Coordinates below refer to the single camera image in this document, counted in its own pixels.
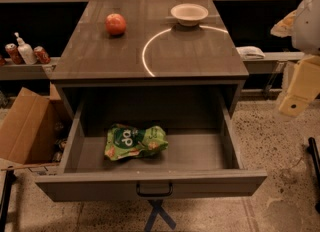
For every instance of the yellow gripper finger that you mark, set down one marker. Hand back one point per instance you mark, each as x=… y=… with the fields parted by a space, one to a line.
x=303 y=88
x=284 y=27

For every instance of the green rice chip bag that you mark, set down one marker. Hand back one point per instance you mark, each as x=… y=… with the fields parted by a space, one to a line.
x=125 y=141

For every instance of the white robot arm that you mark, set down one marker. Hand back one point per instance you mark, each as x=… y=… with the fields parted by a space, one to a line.
x=303 y=26

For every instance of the open grey top drawer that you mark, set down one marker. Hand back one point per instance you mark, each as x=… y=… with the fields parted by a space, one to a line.
x=202 y=159

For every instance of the grey cabinet counter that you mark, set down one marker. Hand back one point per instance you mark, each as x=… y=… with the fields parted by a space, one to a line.
x=154 y=50

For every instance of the grey low shelf right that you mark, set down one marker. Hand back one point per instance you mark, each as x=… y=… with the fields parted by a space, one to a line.
x=272 y=62

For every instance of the grey low shelf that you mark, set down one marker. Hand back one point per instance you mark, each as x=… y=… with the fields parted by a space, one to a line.
x=11 y=71
x=272 y=62

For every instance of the folded white cloth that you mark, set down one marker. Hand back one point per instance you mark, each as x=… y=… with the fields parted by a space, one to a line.
x=250 y=52

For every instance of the black stand leg right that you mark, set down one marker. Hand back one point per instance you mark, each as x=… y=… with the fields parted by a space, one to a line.
x=313 y=151

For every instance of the black stand leg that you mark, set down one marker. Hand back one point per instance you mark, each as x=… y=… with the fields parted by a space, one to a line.
x=313 y=151
x=5 y=198

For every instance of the white paper bowl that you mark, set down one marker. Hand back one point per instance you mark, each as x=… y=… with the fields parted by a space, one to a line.
x=188 y=14

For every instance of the red apple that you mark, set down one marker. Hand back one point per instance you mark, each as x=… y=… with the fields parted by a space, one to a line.
x=115 y=24

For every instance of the red soda can right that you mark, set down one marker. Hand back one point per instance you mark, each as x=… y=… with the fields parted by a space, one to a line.
x=42 y=55

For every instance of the red soda can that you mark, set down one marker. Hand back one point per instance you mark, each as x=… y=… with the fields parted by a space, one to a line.
x=14 y=54
x=42 y=55

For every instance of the white pump bottle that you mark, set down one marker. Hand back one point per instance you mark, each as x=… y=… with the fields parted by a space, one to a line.
x=25 y=50

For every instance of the brown cardboard box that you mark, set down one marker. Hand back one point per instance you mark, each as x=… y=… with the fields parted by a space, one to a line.
x=32 y=126

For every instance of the red soda can left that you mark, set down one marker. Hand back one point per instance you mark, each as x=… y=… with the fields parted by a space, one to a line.
x=14 y=54

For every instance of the grey low shelf left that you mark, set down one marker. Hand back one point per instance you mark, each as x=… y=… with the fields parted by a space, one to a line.
x=11 y=71

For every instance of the black stand leg left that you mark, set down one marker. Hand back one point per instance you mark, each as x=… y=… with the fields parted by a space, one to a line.
x=5 y=198

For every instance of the black drawer handle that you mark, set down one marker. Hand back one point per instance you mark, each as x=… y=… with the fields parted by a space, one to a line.
x=154 y=190

